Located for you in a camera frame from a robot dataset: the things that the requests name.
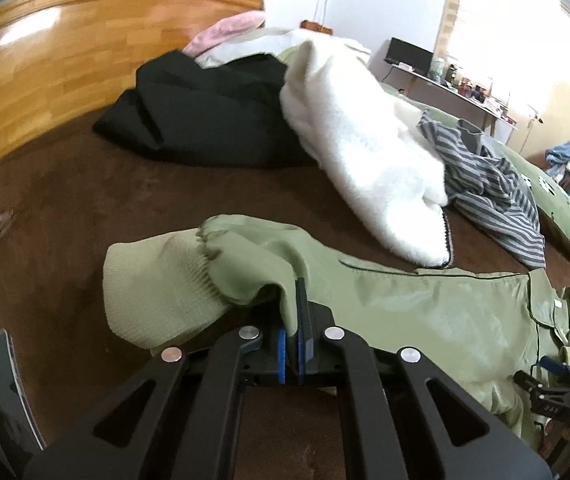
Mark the green patterned blanket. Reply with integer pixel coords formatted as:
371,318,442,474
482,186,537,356
275,42,570,293

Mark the white desk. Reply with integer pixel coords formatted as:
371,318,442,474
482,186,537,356
382,62,518,141

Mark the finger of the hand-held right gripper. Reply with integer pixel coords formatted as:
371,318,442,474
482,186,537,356
514,355,570,420

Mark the bright window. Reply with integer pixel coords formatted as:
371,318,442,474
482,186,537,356
435,0,570,106

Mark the clutter of small desk items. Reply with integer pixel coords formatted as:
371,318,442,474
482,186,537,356
430,57,516,126

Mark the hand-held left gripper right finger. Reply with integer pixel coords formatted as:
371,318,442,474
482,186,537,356
292,277,552,480

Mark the black laptop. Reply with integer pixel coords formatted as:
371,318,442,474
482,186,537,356
385,37,435,75

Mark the black garment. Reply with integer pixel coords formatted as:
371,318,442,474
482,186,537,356
93,50,316,168

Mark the pile of blue clothes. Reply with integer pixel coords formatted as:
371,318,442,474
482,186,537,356
545,142,570,198

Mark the white fleece garment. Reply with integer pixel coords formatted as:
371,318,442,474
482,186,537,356
280,40,453,268

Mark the light green jacket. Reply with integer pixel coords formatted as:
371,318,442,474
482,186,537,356
102,214,570,453

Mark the wooden headboard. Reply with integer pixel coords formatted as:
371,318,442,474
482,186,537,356
0,0,266,186

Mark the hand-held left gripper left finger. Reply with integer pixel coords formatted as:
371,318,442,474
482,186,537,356
24,305,291,480

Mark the pink cloth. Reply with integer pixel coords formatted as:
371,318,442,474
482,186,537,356
183,11,266,58

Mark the brown bed sheet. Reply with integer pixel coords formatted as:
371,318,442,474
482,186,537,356
0,90,570,480

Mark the grey striped garment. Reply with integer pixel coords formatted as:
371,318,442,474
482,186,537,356
417,110,547,269

